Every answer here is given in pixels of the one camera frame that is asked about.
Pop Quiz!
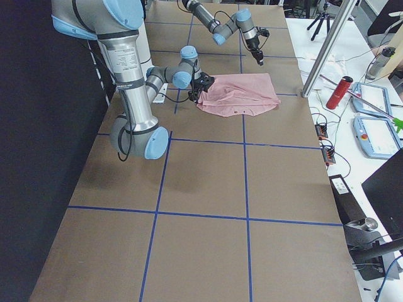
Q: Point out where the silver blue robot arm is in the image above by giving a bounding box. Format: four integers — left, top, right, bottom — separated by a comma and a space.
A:
52, 1, 215, 160
182, 1, 270, 66

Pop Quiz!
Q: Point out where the black monitor stand clamp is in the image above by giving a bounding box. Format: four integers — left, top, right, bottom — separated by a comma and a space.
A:
343, 218, 402, 281

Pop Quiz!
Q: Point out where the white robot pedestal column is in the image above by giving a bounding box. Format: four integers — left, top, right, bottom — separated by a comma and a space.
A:
138, 18, 167, 104

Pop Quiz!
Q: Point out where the lower blue teach pendant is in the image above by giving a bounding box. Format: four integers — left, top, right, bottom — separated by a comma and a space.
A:
353, 116, 402, 160

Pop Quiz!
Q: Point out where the aluminium frame post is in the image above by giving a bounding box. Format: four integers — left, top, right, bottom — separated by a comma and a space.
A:
302, 0, 357, 98

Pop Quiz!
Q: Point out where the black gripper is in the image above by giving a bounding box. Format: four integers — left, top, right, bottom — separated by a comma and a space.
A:
246, 36, 264, 65
188, 79, 203, 103

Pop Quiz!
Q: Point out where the black monitor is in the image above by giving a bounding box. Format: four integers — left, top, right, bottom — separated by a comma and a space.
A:
361, 150, 403, 239

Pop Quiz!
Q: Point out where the upper orange power connector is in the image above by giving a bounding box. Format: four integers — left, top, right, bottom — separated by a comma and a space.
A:
315, 123, 328, 140

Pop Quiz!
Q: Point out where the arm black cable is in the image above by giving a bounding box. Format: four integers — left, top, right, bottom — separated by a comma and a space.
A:
116, 84, 196, 162
212, 11, 253, 51

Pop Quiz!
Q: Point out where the blue teach pendant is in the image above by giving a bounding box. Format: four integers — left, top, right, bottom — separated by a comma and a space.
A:
353, 116, 402, 160
351, 82, 391, 118

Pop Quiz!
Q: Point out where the black box with label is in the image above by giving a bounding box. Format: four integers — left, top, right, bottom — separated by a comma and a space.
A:
329, 174, 366, 225

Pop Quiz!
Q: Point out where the upper blue teach pendant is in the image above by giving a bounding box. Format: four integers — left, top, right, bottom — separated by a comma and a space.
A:
351, 82, 391, 118

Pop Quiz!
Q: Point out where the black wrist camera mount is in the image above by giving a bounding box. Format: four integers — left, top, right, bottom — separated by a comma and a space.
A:
256, 27, 270, 38
198, 72, 215, 92

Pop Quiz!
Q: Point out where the lower orange power connector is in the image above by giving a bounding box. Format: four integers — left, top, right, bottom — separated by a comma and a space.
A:
321, 145, 336, 166

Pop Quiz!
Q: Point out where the pink Snoopy t-shirt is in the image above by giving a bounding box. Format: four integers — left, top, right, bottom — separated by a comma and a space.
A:
196, 73, 281, 117

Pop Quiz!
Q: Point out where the red cylindrical bottle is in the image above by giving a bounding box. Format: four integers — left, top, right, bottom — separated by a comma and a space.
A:
326, 76, 353, 109

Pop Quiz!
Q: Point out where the black camera tripod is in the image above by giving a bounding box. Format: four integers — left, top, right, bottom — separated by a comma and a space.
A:
307, 1, 331, 41

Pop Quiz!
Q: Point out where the grey water bottle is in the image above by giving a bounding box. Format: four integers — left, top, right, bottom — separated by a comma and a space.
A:
366, 47, 395, 80

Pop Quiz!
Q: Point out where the orange power connector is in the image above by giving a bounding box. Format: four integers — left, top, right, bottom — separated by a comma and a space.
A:
321, 145, 336, 166
315, 123, 328, 140

